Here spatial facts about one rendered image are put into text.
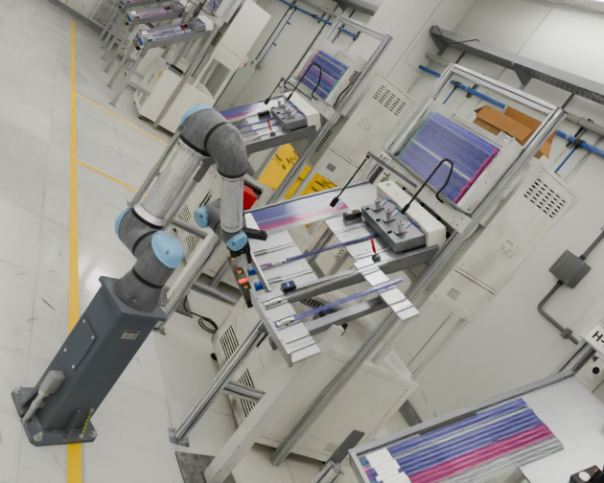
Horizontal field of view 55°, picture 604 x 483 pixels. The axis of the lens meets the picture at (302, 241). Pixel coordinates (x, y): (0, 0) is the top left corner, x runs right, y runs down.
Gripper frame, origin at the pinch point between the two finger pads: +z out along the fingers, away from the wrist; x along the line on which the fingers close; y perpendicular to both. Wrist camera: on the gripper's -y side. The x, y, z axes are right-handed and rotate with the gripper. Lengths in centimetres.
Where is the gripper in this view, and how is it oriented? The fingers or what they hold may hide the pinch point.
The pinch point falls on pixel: (249, 266)
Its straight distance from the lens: 236.3
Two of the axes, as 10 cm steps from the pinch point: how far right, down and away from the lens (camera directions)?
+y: -9.4, 2.6, -2.2
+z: 1.0, 8.4, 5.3
